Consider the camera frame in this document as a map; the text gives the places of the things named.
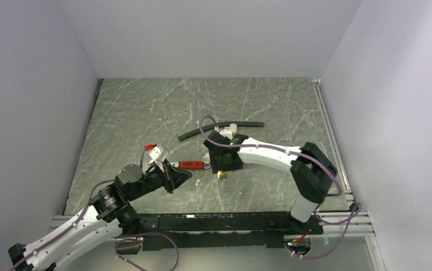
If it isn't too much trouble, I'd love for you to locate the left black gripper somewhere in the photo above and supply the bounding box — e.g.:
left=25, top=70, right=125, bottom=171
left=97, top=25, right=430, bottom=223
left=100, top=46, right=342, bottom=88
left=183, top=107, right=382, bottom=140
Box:
left=127, top=158, right=192, bottom=201

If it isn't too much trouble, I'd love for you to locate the brass padlock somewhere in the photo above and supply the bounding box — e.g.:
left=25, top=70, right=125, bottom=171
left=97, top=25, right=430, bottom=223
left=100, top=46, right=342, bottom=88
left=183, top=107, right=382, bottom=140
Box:
left=217, top=171, right=228, bottom=180

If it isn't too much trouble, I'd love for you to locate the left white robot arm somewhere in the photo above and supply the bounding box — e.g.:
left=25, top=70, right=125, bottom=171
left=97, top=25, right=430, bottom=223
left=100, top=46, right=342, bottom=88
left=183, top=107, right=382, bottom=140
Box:
left=8, top=161, right=192, bottom=270

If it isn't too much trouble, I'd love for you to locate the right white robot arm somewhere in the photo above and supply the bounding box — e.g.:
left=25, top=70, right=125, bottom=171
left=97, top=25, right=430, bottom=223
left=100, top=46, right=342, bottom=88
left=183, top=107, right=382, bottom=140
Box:
left=204, top=131, right=338, bottom=234

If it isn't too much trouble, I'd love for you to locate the white pipe elbow near wrench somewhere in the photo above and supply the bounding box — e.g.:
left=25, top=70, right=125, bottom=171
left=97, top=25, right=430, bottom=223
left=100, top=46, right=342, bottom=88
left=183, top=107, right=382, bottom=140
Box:
left=201, top=153, right=211, bottom=164

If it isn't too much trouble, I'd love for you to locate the red handled adjustable wrench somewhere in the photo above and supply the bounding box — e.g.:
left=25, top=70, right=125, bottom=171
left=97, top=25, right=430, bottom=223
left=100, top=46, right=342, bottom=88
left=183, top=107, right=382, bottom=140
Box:
left=170, top=160, right=208, bottom=171

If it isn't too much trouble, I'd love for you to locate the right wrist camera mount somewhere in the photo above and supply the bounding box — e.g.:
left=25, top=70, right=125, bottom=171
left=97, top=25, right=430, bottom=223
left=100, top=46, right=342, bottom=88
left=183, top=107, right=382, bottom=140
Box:
left=218, top=127, right=234, bottom=139

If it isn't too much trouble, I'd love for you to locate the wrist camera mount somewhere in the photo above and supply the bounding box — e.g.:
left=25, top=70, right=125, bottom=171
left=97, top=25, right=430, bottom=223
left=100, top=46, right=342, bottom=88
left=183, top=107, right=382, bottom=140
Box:
left=218, top=127, right=234, bottom=139
left=144, top=144, right=170, bottom=171

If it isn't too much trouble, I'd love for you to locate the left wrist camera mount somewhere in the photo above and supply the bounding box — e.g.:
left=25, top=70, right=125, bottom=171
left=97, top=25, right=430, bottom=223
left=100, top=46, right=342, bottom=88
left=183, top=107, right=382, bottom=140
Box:
left=144, top=144, right=170, bottom=171

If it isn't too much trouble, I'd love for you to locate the white pipe elbow near hose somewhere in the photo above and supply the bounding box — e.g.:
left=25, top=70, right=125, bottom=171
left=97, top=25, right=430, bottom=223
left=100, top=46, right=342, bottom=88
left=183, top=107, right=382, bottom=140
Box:
left=227, top=123, right=237, bottom=134

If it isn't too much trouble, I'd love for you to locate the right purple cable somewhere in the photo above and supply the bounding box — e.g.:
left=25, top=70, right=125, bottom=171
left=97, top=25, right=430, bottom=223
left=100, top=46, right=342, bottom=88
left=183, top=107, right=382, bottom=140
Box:
left=199, top=116, right=363, bottom=261

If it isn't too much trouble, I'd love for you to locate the purple cable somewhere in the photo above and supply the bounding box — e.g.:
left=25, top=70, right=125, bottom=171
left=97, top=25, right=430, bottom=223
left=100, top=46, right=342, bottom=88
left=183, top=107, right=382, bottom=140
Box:
left=199, top=116, right=363, bottom=261
left=8, top=147, right=181, bottom=271

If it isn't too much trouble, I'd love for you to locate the black corrugated hose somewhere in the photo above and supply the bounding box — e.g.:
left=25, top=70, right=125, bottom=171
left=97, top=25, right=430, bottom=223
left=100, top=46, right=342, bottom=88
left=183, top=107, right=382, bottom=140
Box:
left=178, top=121, right=265, bottom=142

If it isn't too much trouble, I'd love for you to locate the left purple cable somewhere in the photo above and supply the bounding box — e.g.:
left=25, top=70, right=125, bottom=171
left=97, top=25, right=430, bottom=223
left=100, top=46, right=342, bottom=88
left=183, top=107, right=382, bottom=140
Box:
left=8, top=147, right=181, bottom=271

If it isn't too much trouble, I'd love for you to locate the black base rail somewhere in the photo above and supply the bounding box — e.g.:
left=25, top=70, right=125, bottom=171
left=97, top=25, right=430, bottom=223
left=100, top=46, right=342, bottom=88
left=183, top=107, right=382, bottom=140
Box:
left=120, top=211, right=323, bottom=251

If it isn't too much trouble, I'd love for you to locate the aluminium rail right edge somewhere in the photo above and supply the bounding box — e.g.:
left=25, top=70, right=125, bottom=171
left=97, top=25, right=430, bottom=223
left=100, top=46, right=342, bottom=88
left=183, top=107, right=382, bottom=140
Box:
left=311, top=79, right=376, bottom=238

